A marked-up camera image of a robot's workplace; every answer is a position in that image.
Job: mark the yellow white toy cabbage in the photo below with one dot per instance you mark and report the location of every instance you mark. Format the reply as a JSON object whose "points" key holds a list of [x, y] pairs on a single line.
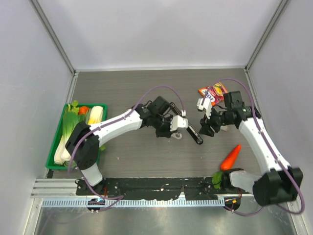
{"points": [[95, 115]]}

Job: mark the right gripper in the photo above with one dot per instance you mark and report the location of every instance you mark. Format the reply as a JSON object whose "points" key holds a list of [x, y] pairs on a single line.
{"points": [[206, 129]]}

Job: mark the orange toy carrot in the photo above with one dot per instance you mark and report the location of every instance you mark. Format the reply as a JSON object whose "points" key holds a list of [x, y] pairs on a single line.
{"points": [[230, 160]]}

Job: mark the green plastic tray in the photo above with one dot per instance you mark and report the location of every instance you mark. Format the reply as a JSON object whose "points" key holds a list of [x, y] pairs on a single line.
{"points": [[50, 164]]}

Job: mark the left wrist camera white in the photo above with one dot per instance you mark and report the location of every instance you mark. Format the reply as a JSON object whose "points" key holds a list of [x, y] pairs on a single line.
{"points": [[179, 121]]}

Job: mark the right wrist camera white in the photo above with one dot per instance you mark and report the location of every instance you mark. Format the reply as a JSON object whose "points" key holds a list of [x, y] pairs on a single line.
{"points": [[204, 105]]}

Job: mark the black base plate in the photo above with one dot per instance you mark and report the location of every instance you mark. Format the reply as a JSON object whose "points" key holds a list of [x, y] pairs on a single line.
{"points": [[160, 189]]}

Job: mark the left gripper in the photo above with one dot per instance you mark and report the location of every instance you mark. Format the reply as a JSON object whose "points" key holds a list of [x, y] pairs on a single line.
{"points": [[166, 133]]}

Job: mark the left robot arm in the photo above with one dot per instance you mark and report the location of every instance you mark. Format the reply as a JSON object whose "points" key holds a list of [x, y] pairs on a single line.
{"points": [[86, 139]]}

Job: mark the orange candy bag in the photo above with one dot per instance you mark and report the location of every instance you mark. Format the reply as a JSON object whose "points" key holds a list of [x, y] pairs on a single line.
{"points": [[215, 93]]}

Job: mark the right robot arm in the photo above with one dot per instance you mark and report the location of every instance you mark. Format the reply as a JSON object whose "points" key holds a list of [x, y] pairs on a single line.
{"points": [[279, 182]]}

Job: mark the white slotted cable duct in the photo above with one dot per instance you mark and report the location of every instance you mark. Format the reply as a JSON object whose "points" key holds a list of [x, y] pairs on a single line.
{"points": [[87, 202]]}

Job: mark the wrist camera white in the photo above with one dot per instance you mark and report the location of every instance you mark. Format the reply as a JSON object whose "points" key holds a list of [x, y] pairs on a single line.
{"points": [[204, 105], [179, 121]]}

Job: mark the small orange toy vegetable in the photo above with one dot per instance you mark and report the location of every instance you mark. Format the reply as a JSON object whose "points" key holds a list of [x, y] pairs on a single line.
{"points": [[83, 110]]}

